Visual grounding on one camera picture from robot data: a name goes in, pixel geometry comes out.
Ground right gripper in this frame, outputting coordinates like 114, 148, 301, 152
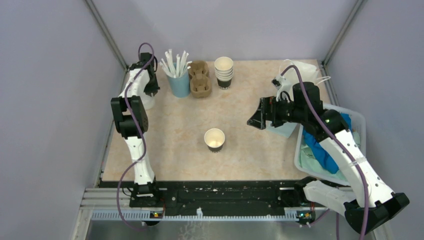
247, 94, 306, 130

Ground black paper coffee cup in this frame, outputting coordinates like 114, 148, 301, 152
203, 128, 226, 153

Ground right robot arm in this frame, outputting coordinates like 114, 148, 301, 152
247, 82, 410, 235

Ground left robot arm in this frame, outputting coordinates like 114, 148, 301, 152
110, 52, 161, 207

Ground white takeout paper bag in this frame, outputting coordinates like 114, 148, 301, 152
275, 59, 331, 100

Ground stack of white lids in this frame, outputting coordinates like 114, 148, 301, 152
140, 92, 155, 111

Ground blue straw holder cup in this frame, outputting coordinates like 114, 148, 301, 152
167, 70, 190, 98

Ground white wrapped straws bundle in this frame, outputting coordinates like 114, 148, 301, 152
158, 49, 192, 79

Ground brown cardboard cup carrier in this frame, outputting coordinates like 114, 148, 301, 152
188, 60, 212, 99

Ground stack of paper cups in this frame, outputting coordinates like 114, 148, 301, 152
214, 56, 234, 90

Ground light green cloth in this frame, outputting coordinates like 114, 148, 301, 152
294, 130, 348, 186

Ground blue cloth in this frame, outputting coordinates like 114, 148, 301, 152
299, 130, 339, 175

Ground white plastic basket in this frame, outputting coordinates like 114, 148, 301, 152
294, 103, 366, 186

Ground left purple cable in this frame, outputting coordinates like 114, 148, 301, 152
116, 42, 157, 232

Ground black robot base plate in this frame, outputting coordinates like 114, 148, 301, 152
99, 179, 332, 218

